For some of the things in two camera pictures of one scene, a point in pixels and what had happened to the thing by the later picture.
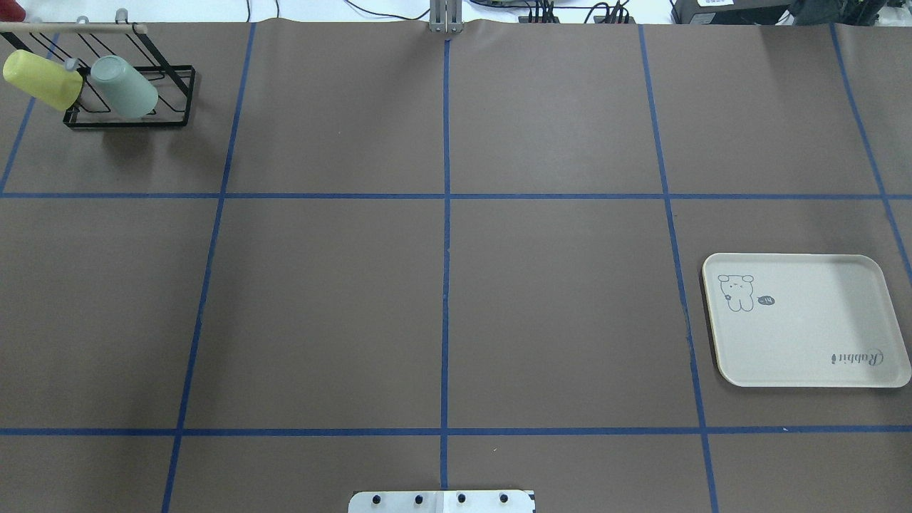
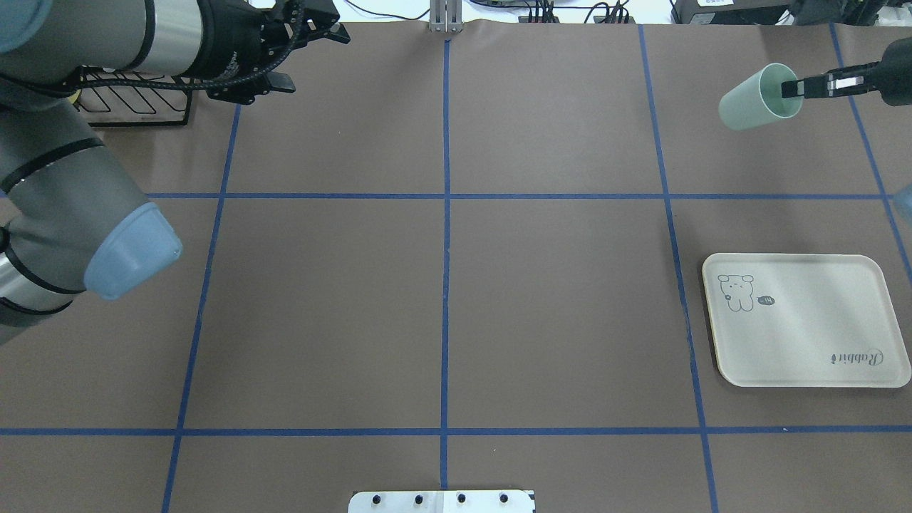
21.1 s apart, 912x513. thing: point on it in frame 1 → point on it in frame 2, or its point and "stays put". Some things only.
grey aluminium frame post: [446, 16] stays put
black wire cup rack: [124, 82] stays put
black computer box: [734, 12] stays put
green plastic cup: [125, 90] → [755, 101]
